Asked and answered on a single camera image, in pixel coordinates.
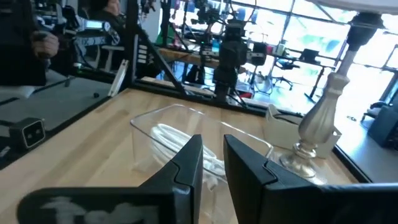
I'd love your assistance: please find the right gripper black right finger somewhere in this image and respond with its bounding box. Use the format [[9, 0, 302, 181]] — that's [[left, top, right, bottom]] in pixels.
[[223, 134, 324, 224]]

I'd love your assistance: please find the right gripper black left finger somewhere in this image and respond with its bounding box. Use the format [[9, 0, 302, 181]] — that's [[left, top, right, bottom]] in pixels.
[[138, 134, 204, 224]]

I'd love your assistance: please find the white USB cable coil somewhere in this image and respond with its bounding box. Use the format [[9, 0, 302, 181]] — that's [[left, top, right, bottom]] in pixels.
[[149, 123, 228, 190]]

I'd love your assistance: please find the clear plastic bin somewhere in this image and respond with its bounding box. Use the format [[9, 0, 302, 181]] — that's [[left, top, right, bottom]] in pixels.
[[129, 103, 274, 224]]

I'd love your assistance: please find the silver table lamp white shade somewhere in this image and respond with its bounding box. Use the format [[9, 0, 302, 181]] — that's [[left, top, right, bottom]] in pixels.
[[279, 0, 398, 179]]

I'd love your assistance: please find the white flat bar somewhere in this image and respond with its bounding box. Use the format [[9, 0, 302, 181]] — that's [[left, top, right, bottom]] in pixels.
[[107, 58, 129, 98]]

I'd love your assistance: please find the wooden background desk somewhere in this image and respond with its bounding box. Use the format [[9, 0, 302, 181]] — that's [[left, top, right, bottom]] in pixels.
[[157, 46, 224, 70]]

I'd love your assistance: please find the black office chair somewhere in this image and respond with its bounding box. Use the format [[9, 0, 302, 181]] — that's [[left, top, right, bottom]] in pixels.
[[272, 58, 301, 91]]

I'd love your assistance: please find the black equipment case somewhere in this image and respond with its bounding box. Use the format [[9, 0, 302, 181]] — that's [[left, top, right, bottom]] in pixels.
[[366, 105, 398, 151]]

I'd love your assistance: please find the person's hand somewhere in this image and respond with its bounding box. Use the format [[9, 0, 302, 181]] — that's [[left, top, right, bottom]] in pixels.
[[30, 30, 60, 60]]

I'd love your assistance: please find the black metal rig frame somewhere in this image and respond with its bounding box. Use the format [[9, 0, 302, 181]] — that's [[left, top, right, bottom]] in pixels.
[[70, 0, 312, 118]]

